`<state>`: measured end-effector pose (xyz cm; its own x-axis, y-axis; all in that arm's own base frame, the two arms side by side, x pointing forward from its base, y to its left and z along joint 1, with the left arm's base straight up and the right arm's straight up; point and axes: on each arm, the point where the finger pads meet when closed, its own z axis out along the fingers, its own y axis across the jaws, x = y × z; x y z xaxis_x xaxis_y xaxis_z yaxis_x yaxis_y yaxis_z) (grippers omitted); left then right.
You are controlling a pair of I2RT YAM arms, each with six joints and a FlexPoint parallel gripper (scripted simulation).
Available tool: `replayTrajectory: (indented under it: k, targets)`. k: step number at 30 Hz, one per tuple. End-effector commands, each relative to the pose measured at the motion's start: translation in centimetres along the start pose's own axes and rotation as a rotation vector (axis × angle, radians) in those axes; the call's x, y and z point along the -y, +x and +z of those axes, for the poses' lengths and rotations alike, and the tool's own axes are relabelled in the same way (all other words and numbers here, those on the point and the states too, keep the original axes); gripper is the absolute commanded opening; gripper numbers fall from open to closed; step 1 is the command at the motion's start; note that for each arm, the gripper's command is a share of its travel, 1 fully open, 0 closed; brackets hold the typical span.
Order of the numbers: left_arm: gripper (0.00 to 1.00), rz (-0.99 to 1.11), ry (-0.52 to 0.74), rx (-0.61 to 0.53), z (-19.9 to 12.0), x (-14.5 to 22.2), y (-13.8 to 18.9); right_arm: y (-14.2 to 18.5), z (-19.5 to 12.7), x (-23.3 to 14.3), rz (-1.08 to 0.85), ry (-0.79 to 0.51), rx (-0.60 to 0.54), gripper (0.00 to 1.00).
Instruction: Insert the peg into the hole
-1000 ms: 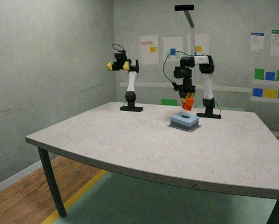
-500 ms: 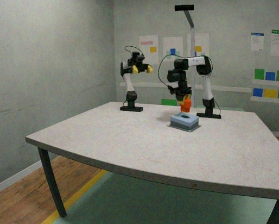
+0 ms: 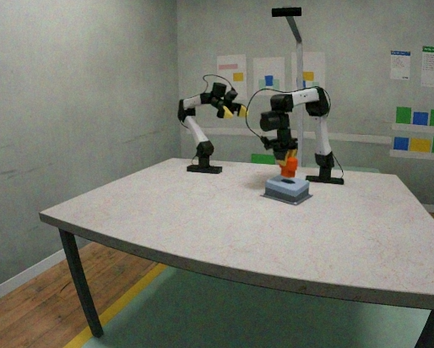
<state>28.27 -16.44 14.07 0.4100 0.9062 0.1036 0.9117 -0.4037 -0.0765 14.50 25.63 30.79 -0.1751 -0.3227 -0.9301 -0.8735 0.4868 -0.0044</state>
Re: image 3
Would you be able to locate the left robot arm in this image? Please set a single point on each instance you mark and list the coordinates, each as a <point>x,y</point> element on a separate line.
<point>277,119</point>

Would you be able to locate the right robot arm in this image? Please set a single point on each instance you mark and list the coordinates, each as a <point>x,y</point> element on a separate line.
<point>204,146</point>

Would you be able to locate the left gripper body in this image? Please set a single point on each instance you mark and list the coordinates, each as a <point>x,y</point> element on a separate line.
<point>284,144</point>

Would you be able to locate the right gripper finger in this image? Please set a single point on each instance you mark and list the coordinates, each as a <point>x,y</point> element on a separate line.
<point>227,113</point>
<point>243,112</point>

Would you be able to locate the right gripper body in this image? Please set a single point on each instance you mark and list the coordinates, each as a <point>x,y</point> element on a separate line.
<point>234,106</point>

